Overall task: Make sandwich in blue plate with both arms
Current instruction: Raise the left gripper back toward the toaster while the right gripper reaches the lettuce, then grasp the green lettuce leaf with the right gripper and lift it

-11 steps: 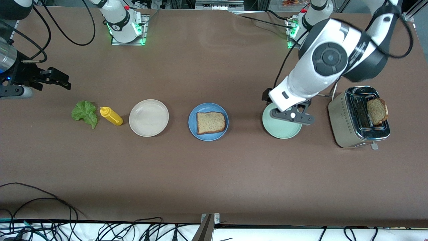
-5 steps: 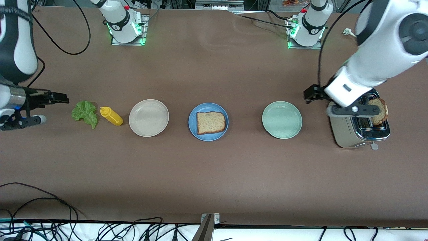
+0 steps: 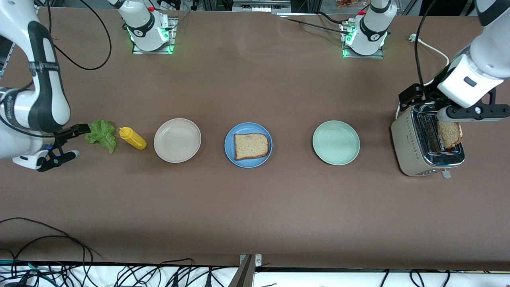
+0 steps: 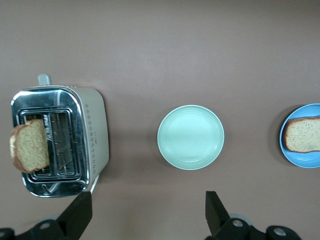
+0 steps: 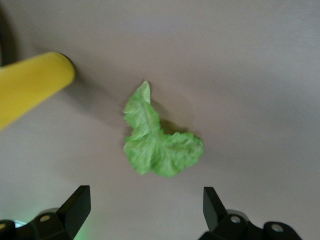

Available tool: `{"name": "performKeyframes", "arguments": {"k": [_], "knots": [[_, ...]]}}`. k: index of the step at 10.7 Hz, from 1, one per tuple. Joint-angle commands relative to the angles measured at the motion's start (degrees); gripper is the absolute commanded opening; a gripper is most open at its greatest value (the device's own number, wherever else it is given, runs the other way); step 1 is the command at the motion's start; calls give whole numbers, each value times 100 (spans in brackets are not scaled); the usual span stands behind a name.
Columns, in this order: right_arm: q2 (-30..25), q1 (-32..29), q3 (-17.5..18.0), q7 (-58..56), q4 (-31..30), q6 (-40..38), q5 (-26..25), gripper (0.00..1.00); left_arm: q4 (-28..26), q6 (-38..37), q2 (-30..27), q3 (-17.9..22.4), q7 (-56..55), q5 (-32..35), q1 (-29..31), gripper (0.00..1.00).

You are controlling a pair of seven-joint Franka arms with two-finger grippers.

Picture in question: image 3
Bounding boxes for green lettuce leaf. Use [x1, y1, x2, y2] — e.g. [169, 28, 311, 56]
[84, 120, 117, 154]

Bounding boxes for cream white plate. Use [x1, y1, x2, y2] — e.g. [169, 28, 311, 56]
[153, 118, 202, 163]

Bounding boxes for aluminium frame post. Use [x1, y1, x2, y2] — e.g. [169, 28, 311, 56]
[228, 255, 255, 287]

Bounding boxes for small silver bracket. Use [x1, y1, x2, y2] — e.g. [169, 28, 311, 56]
[239, 254, 263, 267]

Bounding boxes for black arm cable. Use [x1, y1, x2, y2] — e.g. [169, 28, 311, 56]
[414, 0, 439, 86]
[47, 0, 112, 71]

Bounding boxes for teal cable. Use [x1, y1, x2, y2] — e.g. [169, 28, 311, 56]
[0, 259, 56, 285]

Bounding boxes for black base cable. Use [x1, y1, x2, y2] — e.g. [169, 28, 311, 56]
[279, 14, 351, 34]

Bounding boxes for pale green plate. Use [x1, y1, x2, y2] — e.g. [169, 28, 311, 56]
[312, 120, 361, 166]

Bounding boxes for long black cable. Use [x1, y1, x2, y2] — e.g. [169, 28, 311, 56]
[0, 217, 102, 259]
[0, 235, 94, 287]

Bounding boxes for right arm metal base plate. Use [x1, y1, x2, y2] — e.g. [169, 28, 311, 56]
[132, 17, 178, 54]

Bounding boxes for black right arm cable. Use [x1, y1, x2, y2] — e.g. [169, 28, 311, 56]
[47, 0, 112, 71]

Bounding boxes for brown bread slice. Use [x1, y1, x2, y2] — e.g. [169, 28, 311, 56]
[233, 133, 270, 161]
[437, 121, 463, 150]

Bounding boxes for white toaster power cable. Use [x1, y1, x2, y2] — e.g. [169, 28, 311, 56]
[396, 34, 450, 119]

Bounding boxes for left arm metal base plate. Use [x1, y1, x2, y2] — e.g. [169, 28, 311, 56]
[341, 22, 385, 59]

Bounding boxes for blue plate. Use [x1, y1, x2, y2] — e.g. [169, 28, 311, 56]
[224, 122, 273, 168]

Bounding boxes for beige chrome toaster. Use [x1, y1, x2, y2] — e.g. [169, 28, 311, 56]
[390, 102, 465, 179]

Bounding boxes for yellow squeeze bottle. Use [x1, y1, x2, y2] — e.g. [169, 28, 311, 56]
[119, 127, 147, 150]

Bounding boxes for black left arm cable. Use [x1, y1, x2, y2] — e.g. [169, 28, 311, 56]
[414, 0, 439, 86]

